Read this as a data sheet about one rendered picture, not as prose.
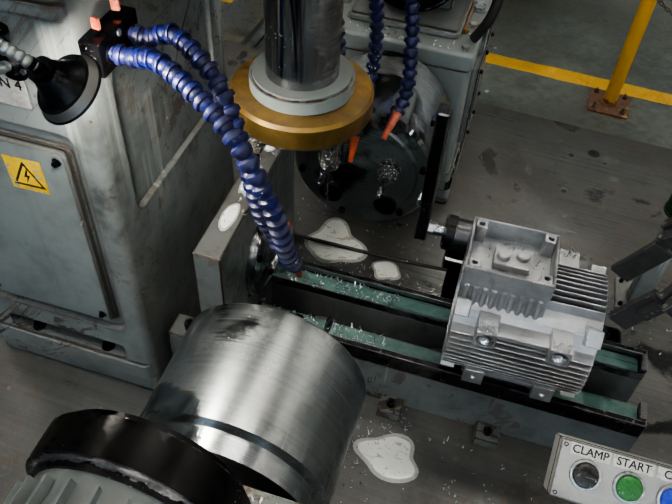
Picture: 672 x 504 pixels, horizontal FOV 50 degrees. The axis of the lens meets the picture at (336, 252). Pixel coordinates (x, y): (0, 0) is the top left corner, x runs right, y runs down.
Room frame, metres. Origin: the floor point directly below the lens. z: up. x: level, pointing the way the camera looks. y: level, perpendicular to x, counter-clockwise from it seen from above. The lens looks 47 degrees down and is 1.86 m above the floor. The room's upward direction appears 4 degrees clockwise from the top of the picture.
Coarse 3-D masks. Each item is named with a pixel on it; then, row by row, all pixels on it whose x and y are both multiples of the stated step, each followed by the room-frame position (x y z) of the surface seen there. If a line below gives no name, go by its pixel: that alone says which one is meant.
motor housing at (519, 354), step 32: (576, 288) 0.66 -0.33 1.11; (448, 320) 0.72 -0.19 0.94; (512, 320) 0.62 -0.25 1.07; (544, 320) 0.62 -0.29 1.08; (576, 320) 0.62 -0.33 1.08; (448, 352) 0.61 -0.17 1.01; (480, 352) 0.60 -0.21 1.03; (512, 352) 0.59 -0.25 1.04; (544, 352) 0.59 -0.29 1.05; (576, 352) 0.59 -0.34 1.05; (544, 384) 0.58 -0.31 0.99; (576, 384) 0.57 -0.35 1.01
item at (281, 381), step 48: (192, 336) 0.52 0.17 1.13; (240, 336) 0.50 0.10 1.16; (288, 336) 0.50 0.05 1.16; (192, 384) 0.43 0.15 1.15; (240, 384) 0.43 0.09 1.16; (288, 384) 0.44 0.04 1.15; (336, 384) 0.47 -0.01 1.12; (192, 432) 0.38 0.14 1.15; (240, 432) 0.38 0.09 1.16; (288, 432) 0.39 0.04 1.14; (336, 432) 0.42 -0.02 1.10; (240, 480) 0.35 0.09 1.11; (288, 480) 0.35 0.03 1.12; (336, 480) 0.38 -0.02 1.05
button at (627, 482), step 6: (618, 480) 0.40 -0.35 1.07; (624, 480) 0.40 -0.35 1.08; (630, 480) 0.40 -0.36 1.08; (636, 480) 0.40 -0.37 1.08; (618, 486) 0.39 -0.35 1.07; (624, 486) 0.39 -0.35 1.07; (630, 486) 0.39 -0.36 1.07; (636, 486) 0.39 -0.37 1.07; (642, 486) 0.39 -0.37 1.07; (618, 492) 0.38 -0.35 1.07; (624, 492) 0.38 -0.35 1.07; (630, 492) 0.38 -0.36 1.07; (636, 492) 0.38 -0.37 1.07; (642, 492) 0.38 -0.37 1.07; (624, 498) 0.38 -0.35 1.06; (630, 498) 0.38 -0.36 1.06; (636, 498) 0.38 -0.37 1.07
